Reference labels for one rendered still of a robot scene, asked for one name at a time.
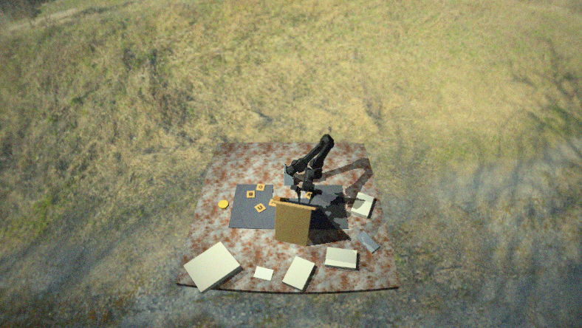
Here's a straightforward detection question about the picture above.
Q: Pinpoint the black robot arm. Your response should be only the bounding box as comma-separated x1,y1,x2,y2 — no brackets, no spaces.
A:
286,134,334,191

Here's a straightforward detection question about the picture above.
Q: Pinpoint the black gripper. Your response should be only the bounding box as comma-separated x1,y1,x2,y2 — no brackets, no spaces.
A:
290,178,323,204

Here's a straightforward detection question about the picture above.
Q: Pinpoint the grey flat rectangular tile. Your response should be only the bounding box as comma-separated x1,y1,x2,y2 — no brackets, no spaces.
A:
356,231,380,253

